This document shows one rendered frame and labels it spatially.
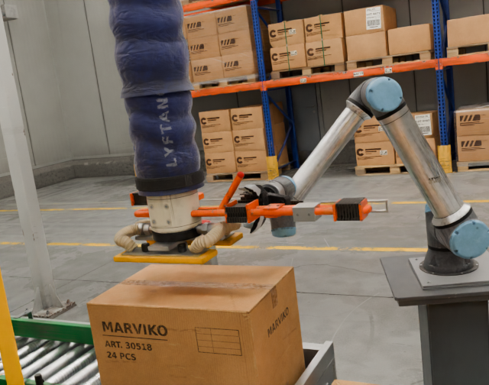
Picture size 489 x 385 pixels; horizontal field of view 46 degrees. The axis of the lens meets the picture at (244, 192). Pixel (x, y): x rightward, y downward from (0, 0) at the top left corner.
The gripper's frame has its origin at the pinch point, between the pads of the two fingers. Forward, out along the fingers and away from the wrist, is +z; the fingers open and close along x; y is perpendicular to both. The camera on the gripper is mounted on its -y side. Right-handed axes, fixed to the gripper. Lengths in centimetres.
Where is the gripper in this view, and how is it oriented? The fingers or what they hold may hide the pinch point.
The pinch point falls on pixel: (249, 210)
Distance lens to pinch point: 181.9
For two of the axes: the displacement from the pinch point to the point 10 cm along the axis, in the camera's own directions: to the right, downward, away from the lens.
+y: -9.0, 0.3, 4.4
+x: -1.2, -9.8, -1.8
